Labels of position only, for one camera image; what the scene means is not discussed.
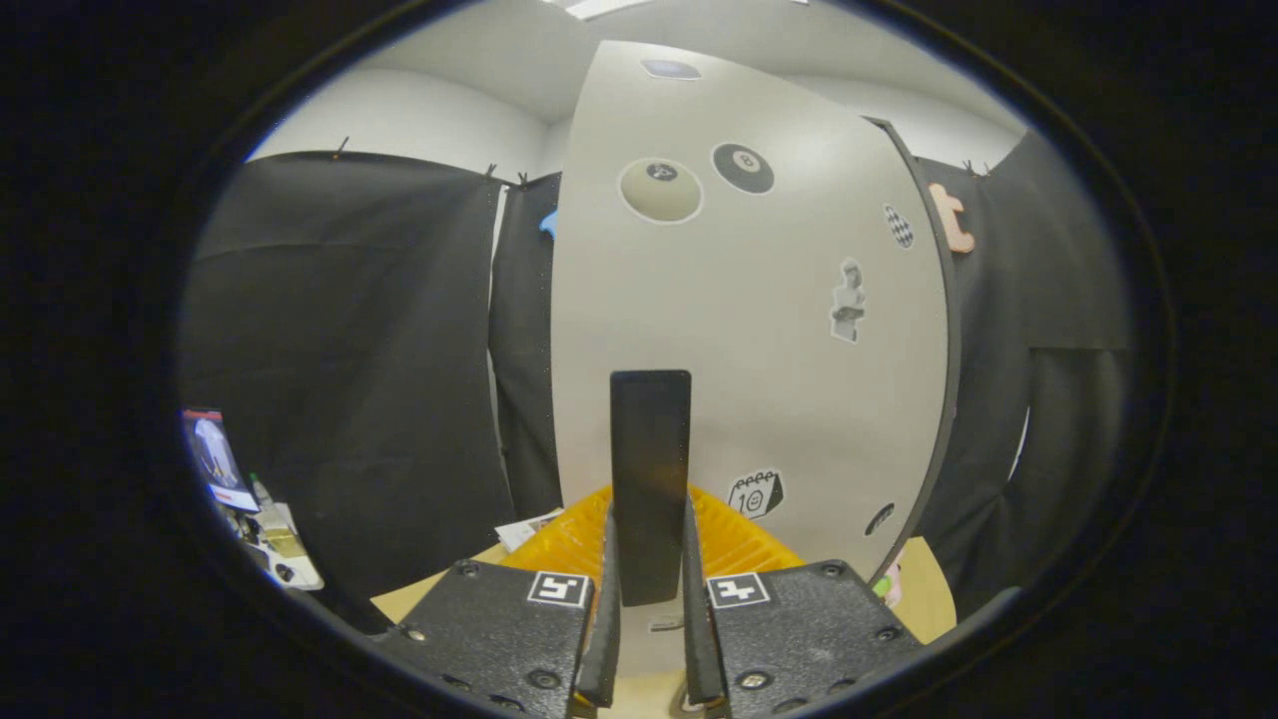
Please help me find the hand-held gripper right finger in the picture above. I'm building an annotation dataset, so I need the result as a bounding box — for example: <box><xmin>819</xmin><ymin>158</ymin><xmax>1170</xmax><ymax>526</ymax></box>
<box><xmin>682</xmin><ymin>486</ymin><xmax>925</xmax><ymax>719</ymax></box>

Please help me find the beige shoe cabinet door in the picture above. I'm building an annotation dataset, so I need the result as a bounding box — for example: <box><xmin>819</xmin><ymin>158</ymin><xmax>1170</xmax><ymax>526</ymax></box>
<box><xmin>549</xmin><ymin>40</ymin><xmax>950</xmax><ymax>682</ymax></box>

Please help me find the white tray of items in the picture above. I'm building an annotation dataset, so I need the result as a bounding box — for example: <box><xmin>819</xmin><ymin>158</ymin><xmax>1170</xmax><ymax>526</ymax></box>
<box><xmin>240</xmin><ymin>473</ymin><xmax>325</xmax><ymax>592</ymax></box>

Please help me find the black backdrop cloth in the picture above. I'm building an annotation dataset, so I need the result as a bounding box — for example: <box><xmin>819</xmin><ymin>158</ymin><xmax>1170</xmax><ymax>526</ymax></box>
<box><xmin>180</xmin><ymin>130</ymin><xmax>1134</xmax><ymax>620</ymax></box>

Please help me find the long ceiling light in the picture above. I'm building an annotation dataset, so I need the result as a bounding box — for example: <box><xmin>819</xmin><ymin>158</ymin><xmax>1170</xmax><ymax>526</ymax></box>
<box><xmin>559</xmin><ymin>0</ymin><xmax>660</xmax><ymax>21</ymax></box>

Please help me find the blue printed box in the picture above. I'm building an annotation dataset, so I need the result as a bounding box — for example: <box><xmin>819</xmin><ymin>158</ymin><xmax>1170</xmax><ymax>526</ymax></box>
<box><xmin>183</xmin><ymin>407</ymin><xmax>261</xmax><ymax>513</ymax></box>

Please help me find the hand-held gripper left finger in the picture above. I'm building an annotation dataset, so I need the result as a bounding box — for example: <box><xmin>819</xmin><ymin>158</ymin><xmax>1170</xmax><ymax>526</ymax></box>
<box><xmin>369</xmin><ymin>486</ymin><xmax>622</xmax><ymax>719</ymax></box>

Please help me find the grey shoe cabinet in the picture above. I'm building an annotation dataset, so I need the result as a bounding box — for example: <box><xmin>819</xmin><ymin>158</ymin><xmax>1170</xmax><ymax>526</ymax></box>
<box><xmin>867</xmin><ymin>115</ymin><xmax>965</xmax><ymax>592</ymax></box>

